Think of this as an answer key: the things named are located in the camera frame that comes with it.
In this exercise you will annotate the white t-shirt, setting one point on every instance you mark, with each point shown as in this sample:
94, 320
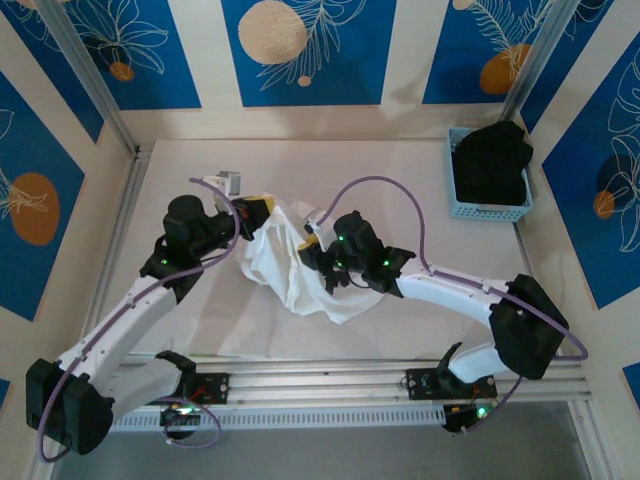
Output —
280, 250

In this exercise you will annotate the light blue plastic basket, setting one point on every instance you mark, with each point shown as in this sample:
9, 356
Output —
480, 212

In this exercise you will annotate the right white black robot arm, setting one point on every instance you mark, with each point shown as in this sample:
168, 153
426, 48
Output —
525, 325

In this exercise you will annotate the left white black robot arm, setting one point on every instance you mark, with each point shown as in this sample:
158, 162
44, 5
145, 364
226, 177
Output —
115, 330

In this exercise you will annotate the pale pink table cover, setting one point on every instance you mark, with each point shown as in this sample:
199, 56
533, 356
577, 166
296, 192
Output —
320, 165

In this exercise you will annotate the black garment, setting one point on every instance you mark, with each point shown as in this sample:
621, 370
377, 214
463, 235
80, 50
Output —
492, 160

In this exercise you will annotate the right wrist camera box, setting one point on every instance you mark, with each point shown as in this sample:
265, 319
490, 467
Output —
314, 222

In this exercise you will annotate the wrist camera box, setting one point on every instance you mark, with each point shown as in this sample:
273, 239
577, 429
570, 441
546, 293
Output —
314, 222
227, 183

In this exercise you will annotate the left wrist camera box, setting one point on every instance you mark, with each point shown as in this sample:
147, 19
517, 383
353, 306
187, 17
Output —
227, 183

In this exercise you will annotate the aluminium side rail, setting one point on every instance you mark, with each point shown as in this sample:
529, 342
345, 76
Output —
135, 175
525, 245

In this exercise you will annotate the aluminium rail frame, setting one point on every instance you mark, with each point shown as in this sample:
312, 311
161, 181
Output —
320, 385

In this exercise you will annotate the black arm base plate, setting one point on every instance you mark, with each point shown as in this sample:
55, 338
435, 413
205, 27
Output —
422, 384
217, 387

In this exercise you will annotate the blue floral wall panel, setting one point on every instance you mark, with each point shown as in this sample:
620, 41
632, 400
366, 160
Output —
350, 60
575, 200
450, 50
30, 125
165, 60

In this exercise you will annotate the aluminium corner post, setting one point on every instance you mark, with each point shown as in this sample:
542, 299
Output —
530, 70
85, 65

